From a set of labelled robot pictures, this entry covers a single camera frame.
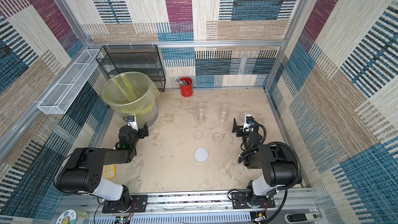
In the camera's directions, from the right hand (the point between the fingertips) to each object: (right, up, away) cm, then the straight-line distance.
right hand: (244, 120), depth 90 cm
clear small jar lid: (-27, -10, +6) cm, 29 cm away
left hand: (-63, -3, +3) cm, 63 cm away
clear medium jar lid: (-15, -11, +6) cm, 19 cm away
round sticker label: (-79, -37, -26) cm, 91 cm away
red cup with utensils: (-35, +21, +18) cm, 45 cm away
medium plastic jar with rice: (-11, +4, +6) cm, 13 cm away
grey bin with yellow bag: (-71, +16, +9) cm, 73 cm away
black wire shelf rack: (-63, +39, +15) cm, 75 cm away
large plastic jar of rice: (-2, +1, 0) cm, 2 cm away
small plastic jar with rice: (-25, +4, +11) cm, 28 cm away
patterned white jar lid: (-25, -19, -3) cm, 31 cm away
